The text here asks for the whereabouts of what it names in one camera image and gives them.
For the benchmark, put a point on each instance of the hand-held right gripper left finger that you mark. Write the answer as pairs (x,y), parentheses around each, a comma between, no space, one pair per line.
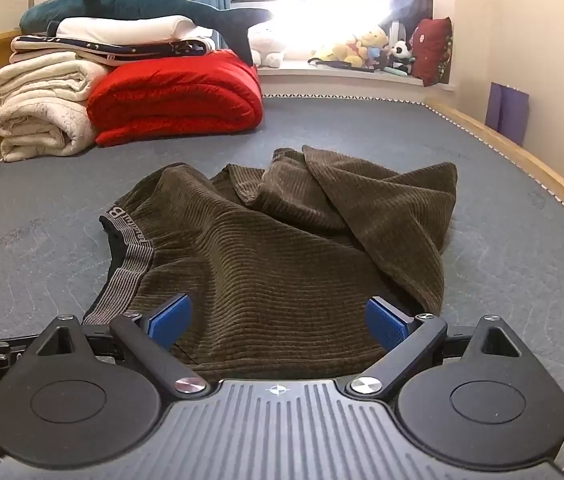
(172,317)

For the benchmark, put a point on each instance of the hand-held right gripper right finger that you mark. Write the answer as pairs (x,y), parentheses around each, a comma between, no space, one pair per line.
(386,322)

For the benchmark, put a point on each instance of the grey quilted mattress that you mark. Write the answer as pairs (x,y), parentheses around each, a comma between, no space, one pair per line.
(486,240)

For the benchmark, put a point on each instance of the red folded quilt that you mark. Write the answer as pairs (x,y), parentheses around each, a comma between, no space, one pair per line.
(177,95)

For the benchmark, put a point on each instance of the cream fleece folded blanket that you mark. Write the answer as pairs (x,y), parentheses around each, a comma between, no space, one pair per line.
(37,105)

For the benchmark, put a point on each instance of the purple mat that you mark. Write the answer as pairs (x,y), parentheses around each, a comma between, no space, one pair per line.
(506,110)

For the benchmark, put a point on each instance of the white window sill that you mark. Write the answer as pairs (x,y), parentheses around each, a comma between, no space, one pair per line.
(341,77)

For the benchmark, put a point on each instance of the panda plush toy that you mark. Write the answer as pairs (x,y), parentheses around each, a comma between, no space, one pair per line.
(402,55)

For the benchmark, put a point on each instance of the navy star-printed blanket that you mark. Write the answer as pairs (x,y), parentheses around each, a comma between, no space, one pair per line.
(162,49)

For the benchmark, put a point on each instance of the dark red cushion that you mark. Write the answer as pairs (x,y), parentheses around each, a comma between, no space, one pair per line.
(431,50)

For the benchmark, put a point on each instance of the yellow bear plush toy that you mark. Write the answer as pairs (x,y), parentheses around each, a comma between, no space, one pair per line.
(351,47)

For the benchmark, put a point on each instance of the white plush toy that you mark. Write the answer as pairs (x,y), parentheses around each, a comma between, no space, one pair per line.
(267,45)

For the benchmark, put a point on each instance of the white folded blanket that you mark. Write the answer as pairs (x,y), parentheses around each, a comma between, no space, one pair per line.
(122,27)

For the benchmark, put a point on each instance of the blue shark plush toy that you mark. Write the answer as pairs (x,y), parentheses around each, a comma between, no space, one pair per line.
(127,2)

